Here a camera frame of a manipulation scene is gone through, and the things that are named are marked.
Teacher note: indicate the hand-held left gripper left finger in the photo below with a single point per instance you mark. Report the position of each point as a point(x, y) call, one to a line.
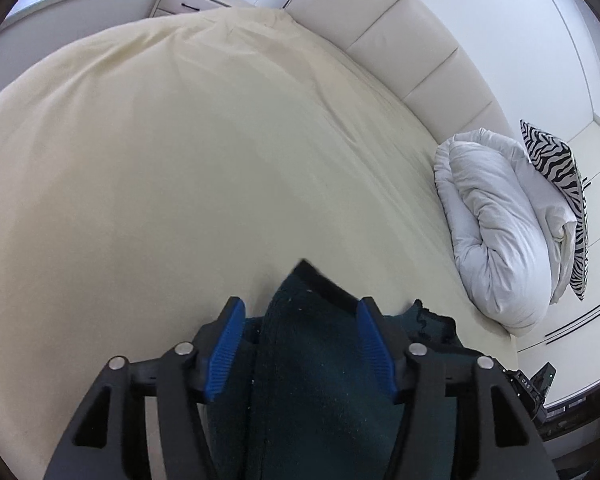
point(225, 355)

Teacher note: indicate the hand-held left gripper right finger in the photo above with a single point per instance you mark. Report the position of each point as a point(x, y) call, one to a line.
point(377, 355)

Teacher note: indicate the dark green sweater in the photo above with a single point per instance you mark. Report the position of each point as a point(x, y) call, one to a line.
point(305, 360)

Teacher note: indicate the white folded duvet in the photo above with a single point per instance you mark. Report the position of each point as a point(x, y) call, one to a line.
point(490, 240)

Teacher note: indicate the bed with beige sheet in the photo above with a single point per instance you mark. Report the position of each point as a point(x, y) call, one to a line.
point(180, 160)

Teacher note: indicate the zebra print pillow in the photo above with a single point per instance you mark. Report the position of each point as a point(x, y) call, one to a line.
point(550, 150)

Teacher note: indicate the cream padded headboard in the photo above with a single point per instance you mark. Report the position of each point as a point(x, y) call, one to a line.
point(380, 25)

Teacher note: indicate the white window ledge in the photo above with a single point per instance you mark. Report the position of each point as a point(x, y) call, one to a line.
point(80, 5)

